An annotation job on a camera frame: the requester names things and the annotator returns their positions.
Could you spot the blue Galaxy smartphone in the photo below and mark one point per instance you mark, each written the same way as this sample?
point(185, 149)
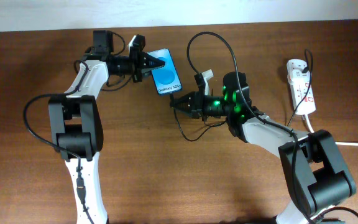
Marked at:
point(166, 79)

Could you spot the white power strip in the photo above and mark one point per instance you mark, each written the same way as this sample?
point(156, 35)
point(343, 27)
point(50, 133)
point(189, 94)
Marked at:
point(302, 94)

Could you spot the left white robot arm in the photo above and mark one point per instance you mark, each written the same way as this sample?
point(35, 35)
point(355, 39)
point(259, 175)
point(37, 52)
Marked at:
point(75, 122)

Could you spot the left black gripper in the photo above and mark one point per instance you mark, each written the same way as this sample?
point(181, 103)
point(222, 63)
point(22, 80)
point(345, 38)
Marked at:
point(138, 59)

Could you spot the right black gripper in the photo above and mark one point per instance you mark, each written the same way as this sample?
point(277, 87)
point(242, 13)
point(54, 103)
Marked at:
point(194, 106)

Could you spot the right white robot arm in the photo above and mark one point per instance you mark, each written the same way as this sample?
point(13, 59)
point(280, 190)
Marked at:
point(317, 176)

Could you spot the white charger plug adapter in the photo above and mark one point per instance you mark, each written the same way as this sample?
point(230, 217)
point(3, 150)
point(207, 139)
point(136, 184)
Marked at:
point(297, 76)

